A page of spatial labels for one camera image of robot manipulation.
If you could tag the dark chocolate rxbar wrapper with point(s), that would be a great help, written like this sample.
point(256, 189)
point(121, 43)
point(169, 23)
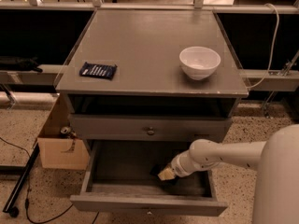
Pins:
point(156, 169)

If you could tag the open grey middle drawer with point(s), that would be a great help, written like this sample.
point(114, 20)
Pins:
point(118, 180)

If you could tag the brass drawer knob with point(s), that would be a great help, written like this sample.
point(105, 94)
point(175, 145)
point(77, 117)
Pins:
point(150, 131)

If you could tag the metal can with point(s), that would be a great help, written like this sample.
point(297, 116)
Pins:
point(65, 130)

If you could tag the black metal floor bar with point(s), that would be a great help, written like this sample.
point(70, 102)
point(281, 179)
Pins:
point(22, 172)

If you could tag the blue snack bar wrapper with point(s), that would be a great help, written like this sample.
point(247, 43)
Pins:
point(103, 71)

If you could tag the cardboard box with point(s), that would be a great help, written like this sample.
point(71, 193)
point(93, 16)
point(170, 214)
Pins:
point(59, 151)

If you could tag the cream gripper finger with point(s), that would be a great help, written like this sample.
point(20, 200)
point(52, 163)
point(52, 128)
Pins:
point(167, 174)

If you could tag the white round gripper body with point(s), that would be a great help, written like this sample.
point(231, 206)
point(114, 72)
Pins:
point(177, 168)

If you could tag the black cloth on shelf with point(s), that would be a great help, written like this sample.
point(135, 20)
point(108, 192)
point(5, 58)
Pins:
point(10, 63)

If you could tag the closed grey top drawer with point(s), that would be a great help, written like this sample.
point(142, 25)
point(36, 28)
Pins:
point(134, 128)

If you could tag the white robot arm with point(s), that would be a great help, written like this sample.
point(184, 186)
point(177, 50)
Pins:
point(276, 161)

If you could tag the white ceramic bowl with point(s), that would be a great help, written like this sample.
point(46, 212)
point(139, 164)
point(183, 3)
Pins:
point(199, 62)

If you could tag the grey wooden drawer cabinet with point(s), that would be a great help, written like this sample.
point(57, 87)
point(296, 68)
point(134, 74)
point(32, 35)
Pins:
point(145, 45)

